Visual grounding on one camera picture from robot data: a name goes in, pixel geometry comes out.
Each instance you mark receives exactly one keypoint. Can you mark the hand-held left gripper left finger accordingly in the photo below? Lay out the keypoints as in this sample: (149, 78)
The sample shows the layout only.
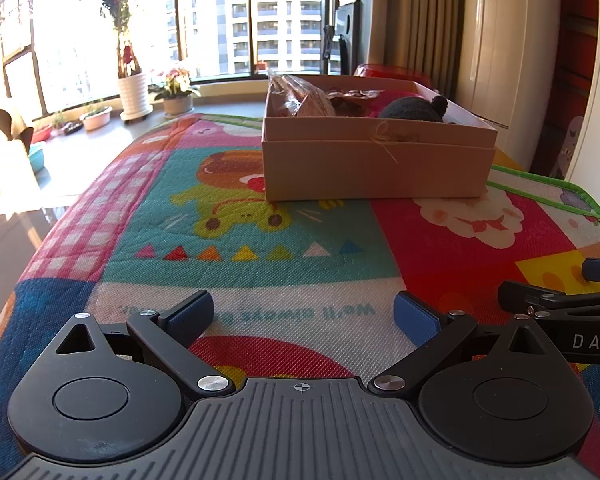
(190, 311)

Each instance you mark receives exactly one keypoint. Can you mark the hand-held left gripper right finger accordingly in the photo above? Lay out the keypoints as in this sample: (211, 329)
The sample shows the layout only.
(416, 317)

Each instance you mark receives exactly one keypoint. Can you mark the cardboard box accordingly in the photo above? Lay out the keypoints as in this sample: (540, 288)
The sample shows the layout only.
(370, 170)

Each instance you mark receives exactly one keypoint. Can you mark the bread packet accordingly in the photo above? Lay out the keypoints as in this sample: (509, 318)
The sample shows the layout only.
(297, 97)

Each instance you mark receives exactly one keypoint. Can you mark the colourful printed play mat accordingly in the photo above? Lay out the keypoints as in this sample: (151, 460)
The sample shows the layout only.
(280, 270)

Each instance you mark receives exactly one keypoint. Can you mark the black knitted hat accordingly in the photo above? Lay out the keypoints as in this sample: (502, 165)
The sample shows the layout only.
(412, 110)

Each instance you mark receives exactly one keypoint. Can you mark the small white planter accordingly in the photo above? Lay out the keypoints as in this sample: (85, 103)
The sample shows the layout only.
(96, 119)

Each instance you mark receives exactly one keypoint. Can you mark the flowering plant in pot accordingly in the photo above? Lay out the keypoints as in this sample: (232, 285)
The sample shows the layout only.
(177, 97)

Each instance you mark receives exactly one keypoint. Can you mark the small dark planter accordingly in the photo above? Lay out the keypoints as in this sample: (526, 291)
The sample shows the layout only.
(72, 128)

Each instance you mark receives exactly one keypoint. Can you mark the tall plant in white pot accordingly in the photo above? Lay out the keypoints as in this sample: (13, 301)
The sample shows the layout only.
(132, 90)

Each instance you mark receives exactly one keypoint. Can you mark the white cylindrical appliance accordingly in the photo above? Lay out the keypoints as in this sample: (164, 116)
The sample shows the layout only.
(520, 40)

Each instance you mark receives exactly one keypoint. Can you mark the brown cardboard piece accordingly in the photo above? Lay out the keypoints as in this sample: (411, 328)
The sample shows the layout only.
(7, 145)

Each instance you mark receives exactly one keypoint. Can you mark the red container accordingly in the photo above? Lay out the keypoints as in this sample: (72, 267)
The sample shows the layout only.
(380, 70)

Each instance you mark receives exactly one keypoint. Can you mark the black chair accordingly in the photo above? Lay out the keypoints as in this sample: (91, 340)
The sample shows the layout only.
(342, 40)

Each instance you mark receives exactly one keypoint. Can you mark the black framed window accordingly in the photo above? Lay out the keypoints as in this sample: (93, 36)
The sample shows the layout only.
(240, 20)

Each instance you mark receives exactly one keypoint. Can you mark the beige curtain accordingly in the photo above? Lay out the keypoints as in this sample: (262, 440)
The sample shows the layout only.
(420, 20)

